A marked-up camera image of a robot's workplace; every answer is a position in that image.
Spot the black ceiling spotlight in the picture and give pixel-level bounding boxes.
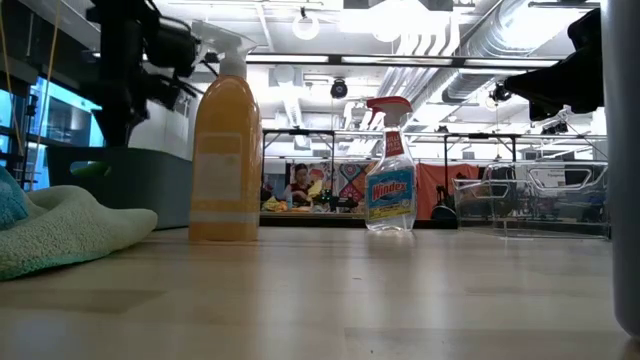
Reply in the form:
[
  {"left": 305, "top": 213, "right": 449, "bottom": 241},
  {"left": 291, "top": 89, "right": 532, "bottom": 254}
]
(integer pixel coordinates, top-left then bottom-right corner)
[
  {"left": 490, "top": 82, "right": 514, "bottom": 104},
  {"left": 542, "top": 119, "right": 570, "bottom": 136},
  {"left": 329, "top": 77, "right": 350, "bottom": 100}
]

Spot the pale green microfiber towel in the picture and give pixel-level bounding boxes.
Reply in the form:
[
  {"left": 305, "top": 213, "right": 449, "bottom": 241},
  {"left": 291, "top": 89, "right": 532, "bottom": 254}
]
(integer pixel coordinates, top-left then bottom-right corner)
[{"left": 0, "top": 184, "right": 159, "bottom": 282}]

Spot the glass window dark frame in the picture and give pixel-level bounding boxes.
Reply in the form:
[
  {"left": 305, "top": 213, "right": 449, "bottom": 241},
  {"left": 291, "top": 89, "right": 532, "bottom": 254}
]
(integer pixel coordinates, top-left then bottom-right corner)
[{"left": 0, "top": 74, "right": 106, "bottom": 194}]

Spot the black overhead light bar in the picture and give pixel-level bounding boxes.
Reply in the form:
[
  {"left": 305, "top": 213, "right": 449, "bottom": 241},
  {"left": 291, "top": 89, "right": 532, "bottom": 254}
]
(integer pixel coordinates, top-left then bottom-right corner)
[{"left": 92, "top": 49, "right": 564, "bottom": 70}]

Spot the dark green plastic basket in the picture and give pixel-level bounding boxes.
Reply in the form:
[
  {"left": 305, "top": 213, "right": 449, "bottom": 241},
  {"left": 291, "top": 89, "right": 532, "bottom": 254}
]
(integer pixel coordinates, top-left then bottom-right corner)
[{"left": 45, "top": 145, "right": 194, "bottom": 231}]

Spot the clear plastic basket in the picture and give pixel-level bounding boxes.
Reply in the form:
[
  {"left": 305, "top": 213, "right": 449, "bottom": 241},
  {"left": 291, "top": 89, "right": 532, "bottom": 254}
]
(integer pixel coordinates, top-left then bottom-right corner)
[{"left": 452, "top": 159, "right": 610, "bottom": 239}]

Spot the white round pendant lamp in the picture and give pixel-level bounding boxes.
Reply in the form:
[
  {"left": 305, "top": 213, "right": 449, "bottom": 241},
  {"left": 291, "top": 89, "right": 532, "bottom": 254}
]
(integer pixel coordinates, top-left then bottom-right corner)
[{"left": 292, "top": 10, "right": 321, "bottom": 41}]

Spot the orange spray bottle white trigger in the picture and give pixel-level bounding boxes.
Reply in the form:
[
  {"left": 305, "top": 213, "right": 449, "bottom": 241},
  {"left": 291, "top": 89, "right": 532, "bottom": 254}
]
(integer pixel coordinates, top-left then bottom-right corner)
[{"left": 187, "top": 19, "right": 263, "bottom": 243}]

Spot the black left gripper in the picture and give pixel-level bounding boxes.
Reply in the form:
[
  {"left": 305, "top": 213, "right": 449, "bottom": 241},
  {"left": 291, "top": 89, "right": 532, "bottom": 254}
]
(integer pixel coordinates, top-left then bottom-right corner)
[{"left": 81, "top": 48, "right": 189, "bottom": 149}]

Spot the black aluminium rig frame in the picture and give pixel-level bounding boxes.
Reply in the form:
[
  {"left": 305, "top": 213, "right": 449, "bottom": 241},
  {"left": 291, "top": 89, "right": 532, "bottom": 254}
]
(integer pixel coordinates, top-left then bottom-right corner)
[{"left": 259, "top": 212, "right": 457, "bottom": 230}]

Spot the black round object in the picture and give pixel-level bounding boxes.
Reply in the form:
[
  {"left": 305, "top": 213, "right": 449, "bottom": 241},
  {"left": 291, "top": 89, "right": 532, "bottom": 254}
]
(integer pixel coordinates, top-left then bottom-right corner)
[{"left": 430, "top": 185, "right": 457, "bottom": 221}]

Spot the orange cloth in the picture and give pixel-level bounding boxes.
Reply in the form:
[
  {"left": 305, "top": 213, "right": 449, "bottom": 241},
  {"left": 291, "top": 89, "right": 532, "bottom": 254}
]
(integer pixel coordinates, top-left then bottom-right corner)
[{"left": 415, "top": 162, "right": 480, "bottom": 221}]

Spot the blue microfiber towel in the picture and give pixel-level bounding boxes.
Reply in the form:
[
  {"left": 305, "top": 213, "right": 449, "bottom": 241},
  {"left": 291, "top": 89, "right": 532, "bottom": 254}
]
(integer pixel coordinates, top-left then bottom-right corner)
[{"left": 0, "top": 166, "right": 30, "bottom": 231}]

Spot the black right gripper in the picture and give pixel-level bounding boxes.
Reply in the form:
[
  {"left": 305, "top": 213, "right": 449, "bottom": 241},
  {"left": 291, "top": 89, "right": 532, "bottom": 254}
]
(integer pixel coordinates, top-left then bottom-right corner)
[{"left": 503, "top": 8, "right": 604, "bottom": 122}]

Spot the colourful patterned quilt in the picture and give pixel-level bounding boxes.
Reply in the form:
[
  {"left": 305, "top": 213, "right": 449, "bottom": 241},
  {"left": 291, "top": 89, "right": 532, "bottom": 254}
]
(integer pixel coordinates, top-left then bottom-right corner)
[{"left": 289, "top": 160, "right": 377, "bottom": 214}]

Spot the clear Windex spray bottle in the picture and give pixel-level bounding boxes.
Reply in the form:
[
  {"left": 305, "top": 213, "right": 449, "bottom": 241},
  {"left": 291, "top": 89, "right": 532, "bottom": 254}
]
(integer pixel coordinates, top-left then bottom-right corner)
[{"left": 363, "top": 95, "right": 418, "bottom": 233}]

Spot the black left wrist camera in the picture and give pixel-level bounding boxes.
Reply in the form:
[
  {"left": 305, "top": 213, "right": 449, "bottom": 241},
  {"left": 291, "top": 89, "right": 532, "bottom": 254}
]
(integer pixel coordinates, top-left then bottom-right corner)
[{"left": 144, "top": 17, "right": 201, "bottom": 79}]

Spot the yellow hanging cord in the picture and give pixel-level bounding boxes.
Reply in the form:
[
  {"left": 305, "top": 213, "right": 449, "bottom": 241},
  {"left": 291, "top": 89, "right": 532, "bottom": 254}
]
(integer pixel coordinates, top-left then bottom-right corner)
[
  {"left": 0, "top": 0, "right": 25, "bottom": 157},
  {"left": 29, "top": 0, "right": 61, "bottom": 192}
]

